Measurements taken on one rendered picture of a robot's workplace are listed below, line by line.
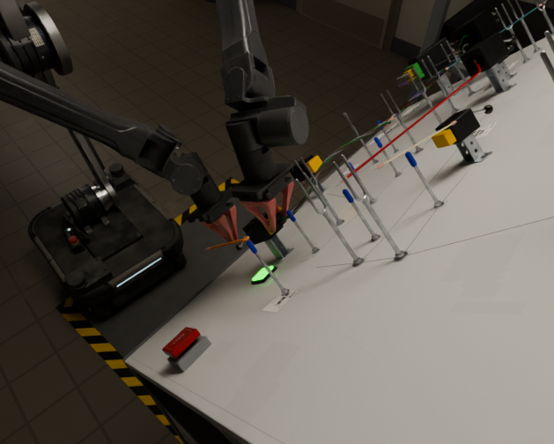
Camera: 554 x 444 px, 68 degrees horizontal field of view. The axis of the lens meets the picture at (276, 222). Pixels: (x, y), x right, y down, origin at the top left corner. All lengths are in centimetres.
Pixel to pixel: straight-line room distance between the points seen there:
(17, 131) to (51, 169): 53
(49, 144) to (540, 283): 296
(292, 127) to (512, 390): 43
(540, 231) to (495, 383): 17
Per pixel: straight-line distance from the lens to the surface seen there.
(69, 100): 76
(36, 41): 139
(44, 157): 301
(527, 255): 41
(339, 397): 37
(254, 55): 69
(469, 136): 67
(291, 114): 60
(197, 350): 64
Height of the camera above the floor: 168
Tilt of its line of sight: 49 degrees down
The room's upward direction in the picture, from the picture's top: straight up
